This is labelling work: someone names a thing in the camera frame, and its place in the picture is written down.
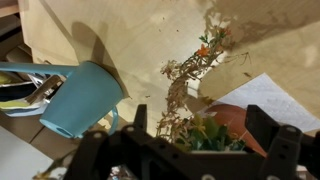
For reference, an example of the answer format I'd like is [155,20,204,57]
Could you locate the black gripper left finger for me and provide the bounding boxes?
[64,104,149,180]

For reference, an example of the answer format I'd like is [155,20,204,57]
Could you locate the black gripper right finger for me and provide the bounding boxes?
[245,104,320,180]

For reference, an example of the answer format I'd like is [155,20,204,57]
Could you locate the green potted plant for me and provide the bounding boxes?
[156,26,249,153]

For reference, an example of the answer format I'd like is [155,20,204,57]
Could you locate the terracotta plant pot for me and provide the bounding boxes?
[204,103,268,158]

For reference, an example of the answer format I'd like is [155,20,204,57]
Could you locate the white paper sheet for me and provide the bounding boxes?
[186,72,320,134]

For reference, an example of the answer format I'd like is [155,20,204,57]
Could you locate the teal watering can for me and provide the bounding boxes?
[0,60,129,140]

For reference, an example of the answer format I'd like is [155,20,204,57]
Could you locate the small wooden object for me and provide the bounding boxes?
[26,74,64,104]

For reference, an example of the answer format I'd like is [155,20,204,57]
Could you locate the brown sofa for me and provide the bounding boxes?
[0,109,84,161]

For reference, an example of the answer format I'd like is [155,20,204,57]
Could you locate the striped throw pillow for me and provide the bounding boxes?
[0,71,48,118]

